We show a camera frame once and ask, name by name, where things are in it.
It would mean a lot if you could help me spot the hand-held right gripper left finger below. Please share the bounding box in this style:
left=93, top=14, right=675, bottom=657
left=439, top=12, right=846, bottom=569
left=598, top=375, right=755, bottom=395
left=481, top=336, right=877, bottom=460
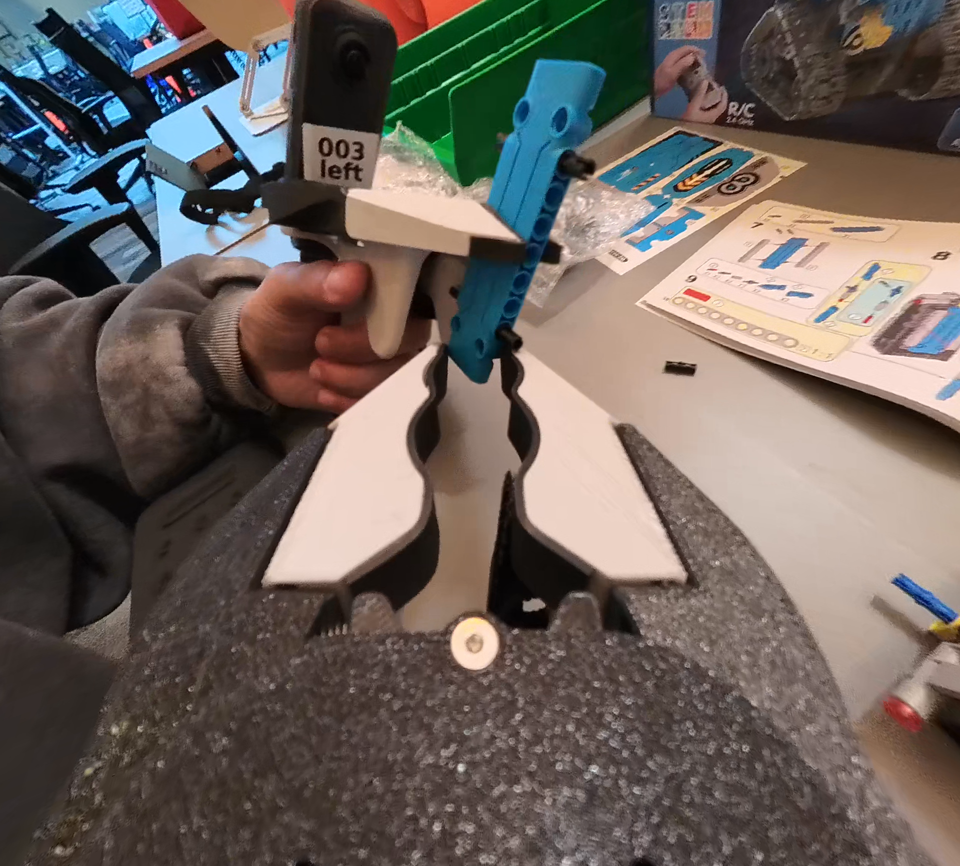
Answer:
left=261, top=343, right=450, bottom=591

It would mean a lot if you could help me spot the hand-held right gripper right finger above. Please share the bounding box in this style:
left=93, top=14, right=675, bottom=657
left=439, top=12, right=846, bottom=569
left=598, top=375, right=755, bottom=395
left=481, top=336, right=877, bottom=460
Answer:
left=501, top=349, right=690, bottom=588

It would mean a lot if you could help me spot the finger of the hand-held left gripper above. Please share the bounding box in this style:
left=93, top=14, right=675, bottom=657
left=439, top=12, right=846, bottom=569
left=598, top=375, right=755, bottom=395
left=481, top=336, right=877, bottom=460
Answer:
left=343, top=188, right=565, bottom=266

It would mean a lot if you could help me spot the blue perforated building beam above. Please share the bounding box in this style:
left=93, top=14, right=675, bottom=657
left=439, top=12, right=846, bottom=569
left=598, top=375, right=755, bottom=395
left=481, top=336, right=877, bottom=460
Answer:
left=447, top=58, right=607, bottom=386

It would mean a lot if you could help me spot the person's left forearm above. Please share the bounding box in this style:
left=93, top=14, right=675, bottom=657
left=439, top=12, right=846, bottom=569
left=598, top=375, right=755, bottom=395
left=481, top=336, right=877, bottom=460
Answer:
left=0, top=255, right=292, bottom=507

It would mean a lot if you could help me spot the grey desk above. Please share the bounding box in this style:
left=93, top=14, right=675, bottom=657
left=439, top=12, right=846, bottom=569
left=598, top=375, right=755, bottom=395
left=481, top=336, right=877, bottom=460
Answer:
left=146, top=75, right=960, bottom=755

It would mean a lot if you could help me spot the person's left hand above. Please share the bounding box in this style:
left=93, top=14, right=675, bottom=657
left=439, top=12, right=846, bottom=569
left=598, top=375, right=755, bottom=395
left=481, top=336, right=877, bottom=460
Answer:
left=238, top=259, right=426, bottom=415

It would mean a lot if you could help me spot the green plastic bin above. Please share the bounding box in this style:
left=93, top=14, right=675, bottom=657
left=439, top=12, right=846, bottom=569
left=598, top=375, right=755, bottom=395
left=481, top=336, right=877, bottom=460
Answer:
left=384, top=0, right=655, bottom=190

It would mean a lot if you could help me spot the black dotted mat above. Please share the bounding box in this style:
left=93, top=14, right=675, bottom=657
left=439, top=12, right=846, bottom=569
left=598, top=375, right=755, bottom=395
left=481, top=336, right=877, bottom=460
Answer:
left=129, top=424, right=331, bottom=646

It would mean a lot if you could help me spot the clear bubble wrap bag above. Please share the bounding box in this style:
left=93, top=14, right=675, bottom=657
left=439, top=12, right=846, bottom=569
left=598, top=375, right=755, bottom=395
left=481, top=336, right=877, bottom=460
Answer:
left=375, top=122, right=655, bottom=261

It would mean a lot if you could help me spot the blue sticker sheet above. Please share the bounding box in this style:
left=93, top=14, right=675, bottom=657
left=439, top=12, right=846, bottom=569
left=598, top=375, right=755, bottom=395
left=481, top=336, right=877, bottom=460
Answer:
left=592, top=127, right=808, bottom=275

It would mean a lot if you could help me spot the open instruction booklet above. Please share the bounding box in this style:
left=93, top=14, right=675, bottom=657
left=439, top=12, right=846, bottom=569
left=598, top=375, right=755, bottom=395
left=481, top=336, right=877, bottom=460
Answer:
left=636, top=200, right=960, bottom=432

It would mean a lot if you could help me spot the black mesh office chair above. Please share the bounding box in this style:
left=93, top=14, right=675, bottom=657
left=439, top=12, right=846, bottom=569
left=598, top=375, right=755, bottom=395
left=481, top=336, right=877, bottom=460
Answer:
left=0, top=131, right=160, bottom=278

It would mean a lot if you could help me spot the person's dark jacket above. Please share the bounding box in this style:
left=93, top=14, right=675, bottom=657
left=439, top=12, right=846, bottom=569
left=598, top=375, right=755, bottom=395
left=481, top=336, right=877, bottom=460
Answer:
left=0, top=431, right=138, bottom=866

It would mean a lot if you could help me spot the grey black motor block assembly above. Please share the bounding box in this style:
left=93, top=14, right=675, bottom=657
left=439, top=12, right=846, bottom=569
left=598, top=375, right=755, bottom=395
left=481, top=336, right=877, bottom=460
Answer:
left=868, top=572, right=960, bottom=734

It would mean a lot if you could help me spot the dark blue toy set box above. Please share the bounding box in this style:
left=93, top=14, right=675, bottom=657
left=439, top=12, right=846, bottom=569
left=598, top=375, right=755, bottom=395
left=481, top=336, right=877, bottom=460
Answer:
left=645, top=0, right=960, bottom=155

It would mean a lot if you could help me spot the black wrist strap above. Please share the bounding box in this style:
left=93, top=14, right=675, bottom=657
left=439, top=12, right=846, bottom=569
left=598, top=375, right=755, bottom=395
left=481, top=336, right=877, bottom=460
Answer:
left=178, top=107, right=265, bottom=227

